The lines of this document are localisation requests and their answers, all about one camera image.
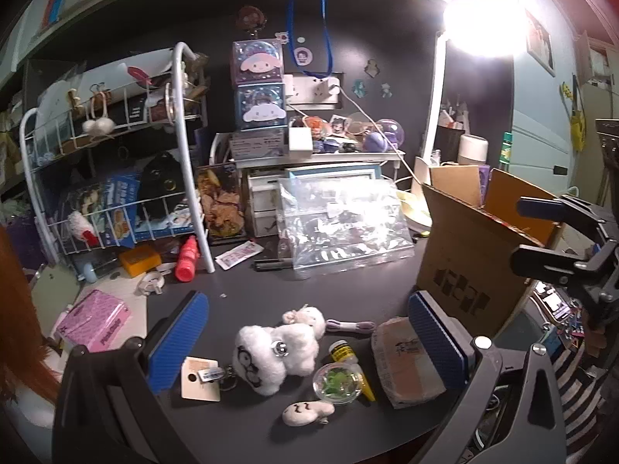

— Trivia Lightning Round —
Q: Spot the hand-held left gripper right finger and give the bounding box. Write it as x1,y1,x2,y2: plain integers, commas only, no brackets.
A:
407,290,566,464

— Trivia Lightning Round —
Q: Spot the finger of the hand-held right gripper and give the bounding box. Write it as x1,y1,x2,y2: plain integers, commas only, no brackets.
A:
516,194,619,243
510,244,605,300

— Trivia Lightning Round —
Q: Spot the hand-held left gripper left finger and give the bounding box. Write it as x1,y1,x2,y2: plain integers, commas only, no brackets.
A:
52,291,210,464

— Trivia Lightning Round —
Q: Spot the brown parcel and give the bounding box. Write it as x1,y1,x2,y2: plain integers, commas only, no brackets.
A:
371,317,446,409

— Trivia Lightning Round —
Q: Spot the beige paper tag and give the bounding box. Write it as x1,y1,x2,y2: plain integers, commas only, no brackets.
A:
181,357,224,402

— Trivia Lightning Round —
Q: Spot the brown cardboard box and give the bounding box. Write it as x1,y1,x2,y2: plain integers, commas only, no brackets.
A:
416,164,564,344

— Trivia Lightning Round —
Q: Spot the purple cord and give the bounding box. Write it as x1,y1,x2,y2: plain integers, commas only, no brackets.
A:
325,319,377,334

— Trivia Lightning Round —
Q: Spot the small yellow bottle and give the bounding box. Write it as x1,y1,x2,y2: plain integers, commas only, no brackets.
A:
330,341,377,402

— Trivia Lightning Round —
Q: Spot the white sheep plush keychain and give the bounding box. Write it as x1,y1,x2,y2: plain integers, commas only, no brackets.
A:
220,321,321,396

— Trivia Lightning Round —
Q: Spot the clear round container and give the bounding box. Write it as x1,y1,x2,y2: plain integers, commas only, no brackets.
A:
313,363,363,404

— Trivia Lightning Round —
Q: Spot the small cream plush toy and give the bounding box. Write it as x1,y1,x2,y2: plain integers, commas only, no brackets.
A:
283,304,326,339

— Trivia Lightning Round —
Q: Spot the small white plush with face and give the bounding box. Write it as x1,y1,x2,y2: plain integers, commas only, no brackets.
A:
282,400,335,427

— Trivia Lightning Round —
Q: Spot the white tape holder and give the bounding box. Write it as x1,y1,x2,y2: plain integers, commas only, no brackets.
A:
137,273,168,297

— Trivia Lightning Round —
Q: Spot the red plastic bottle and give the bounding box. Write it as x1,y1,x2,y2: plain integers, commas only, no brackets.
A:
175,236,200,282

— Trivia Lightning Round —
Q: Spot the pink patterned box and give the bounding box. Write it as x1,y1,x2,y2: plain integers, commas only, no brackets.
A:
54,290,132,353

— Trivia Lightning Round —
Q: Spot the white cup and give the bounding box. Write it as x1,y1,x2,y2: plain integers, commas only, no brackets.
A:
457,134,489,166

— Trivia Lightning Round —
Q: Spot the orange box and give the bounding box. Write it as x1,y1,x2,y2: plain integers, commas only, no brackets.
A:
119,246,161,278

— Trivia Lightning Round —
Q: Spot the pink and white sachet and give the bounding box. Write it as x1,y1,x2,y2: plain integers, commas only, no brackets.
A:
215,242,264,270

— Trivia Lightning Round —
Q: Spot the black pen holder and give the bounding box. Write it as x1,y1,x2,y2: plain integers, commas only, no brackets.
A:
435,123,466,162

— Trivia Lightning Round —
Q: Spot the white and red plush toy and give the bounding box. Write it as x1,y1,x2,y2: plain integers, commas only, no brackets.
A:
68,212,100,247

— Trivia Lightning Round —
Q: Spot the white desk lamp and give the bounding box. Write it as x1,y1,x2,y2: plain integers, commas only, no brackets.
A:
411,0,528,194

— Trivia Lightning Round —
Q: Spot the snack photo bag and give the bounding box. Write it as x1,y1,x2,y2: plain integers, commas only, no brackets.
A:
196,163,245,240

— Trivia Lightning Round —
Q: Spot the clear zip bag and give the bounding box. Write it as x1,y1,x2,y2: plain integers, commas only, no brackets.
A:
277,176,416,281

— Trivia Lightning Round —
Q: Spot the blue snack packet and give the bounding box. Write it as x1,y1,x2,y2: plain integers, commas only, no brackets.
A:
60,174,146,247

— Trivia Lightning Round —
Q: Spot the black plush toy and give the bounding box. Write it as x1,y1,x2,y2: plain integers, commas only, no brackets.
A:
138,152,187,218

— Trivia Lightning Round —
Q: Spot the person's hair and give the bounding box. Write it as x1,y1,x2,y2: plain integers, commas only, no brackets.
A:
0,227,61,402

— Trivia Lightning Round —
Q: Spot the small white drawer unit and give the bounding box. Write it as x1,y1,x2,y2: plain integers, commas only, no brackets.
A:
246,174,291,237

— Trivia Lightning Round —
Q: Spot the clear purple capsule ball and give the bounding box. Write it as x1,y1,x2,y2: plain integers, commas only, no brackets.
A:
374,118,407,148

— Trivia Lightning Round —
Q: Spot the white desk shelf riser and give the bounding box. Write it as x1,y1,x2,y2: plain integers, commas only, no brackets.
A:
210,133,406,182

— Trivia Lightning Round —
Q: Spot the white labelled box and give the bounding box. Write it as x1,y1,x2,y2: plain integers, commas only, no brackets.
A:
228,128,288,160

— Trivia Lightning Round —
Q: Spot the white pom-pom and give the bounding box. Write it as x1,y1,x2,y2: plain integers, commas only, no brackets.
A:
81,116,114,136

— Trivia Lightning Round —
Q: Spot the small white box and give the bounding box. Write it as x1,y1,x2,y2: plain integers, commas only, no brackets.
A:
289,123,313,152

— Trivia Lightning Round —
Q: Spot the blue character box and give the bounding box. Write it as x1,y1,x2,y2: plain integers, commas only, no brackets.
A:
234,82,287,131

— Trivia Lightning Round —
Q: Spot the white power strip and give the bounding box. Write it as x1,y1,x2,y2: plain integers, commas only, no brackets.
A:
283,73,342,106

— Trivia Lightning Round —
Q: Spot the purple character box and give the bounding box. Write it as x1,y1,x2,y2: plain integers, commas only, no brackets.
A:
231,39,285,85

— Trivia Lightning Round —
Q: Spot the yellow wall hanging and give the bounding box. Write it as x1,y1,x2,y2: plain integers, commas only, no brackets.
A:
561,75,586,153

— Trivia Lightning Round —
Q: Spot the framed wall picture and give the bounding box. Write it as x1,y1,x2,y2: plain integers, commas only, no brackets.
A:
525,10,554,75

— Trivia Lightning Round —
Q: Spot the white power cable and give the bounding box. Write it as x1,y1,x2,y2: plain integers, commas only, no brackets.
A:
333,84,421,179

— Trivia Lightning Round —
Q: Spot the white wire rack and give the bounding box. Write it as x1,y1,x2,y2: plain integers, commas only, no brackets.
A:
19,42,216,274

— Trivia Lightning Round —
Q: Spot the blue lanyard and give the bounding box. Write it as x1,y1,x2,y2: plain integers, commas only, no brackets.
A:
287,0,337,78

